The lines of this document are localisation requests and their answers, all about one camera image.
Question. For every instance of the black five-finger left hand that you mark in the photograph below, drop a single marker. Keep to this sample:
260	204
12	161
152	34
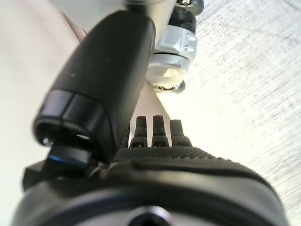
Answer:
101	77

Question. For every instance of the large grey striped rug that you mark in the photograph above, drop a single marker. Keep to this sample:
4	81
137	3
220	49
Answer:
247	82

